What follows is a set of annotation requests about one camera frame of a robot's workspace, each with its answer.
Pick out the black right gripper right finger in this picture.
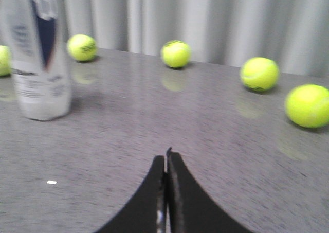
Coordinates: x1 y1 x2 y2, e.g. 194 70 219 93
166 148 251 232

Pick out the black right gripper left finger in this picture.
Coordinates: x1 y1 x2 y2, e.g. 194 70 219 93
97 155 165 232

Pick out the clear plastic tennis ball can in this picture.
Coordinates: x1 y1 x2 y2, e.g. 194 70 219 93
1 0 71 121

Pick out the yellow tennis ball right-centre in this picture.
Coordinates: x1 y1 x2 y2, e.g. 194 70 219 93
240 57 280 92

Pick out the yellow tennis ball middle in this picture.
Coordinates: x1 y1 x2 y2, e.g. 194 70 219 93
161 40 191 68

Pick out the yellow tennis ball far right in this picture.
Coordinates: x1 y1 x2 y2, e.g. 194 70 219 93
285 84 328 129

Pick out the yellow Roland Garros tennis ball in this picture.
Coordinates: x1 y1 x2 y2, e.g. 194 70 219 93
66 34 97 62

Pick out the yellow tennis ball far left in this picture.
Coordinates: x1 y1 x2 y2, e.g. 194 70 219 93
0 45 11 77

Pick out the white pleated curtain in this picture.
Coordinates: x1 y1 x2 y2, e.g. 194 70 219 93
59 0 328 77

